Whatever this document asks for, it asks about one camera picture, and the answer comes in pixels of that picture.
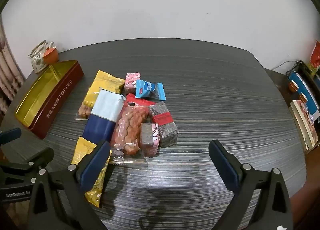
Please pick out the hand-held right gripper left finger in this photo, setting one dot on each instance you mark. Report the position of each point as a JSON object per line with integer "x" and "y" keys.
{"x": 93, "y": 170}

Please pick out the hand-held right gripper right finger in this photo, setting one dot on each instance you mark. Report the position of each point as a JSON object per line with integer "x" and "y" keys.
{"x": 225, "y": 167}

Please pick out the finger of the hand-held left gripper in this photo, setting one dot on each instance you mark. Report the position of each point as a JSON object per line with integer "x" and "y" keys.
{"x": 11, "y": 136}
{"x": 37, "y": 158}

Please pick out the clear fried dough twist packet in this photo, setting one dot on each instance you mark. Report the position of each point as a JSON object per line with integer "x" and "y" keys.
{"x": 127, "y": 127}

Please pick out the clear packet of brown snacks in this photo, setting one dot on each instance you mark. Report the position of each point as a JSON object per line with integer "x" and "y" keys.
{"x": 83, "y": 112}

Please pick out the red and gold tin box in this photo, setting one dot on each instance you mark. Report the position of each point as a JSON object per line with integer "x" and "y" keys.
{"x": 57, "y": 97}

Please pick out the white and navy snack packet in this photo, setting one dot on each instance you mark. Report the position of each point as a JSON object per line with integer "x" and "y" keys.
{"x": 105, "y": 110}

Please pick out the dark bar with pink wrap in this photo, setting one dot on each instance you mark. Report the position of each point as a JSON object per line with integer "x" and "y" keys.
{"x": 147, "y": 140}

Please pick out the dark sesame bar red label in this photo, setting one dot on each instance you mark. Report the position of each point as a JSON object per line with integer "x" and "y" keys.
{"x": 165, "y": 130}

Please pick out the red snack packet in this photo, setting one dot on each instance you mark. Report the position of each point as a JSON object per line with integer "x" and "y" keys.
{"x": 142, "y": 101}

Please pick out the wide yellow snack packet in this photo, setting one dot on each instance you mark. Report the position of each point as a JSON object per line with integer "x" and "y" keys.
{"x": 105, "y": 85}

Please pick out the pink patterned cake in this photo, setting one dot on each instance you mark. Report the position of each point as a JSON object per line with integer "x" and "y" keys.
{"x": 132, "y": 81}

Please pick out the blue candy packet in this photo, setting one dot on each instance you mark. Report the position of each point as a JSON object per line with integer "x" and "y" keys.
{"x": 147, "y": 89}

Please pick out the beige patterned curtain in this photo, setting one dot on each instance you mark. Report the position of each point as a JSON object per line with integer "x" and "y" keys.
{"x": 8, "y": 70}

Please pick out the floral ceramic teapot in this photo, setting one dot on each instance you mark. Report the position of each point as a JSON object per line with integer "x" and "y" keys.
{"x": 37, "y": 62}

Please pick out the orange lidded tea cup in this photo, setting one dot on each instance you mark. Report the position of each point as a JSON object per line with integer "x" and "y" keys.
{"x": 51, "y": 56}

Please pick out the stack of books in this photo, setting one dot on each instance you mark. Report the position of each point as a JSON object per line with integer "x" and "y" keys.
{"x": 303, "y": 125}

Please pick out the small orange tea cup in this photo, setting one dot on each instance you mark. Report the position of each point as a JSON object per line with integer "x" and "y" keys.
{"x": 303, "y": 97}

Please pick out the red and yellow packaging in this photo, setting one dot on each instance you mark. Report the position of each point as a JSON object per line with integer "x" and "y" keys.
{"x": 315, "y": 56}

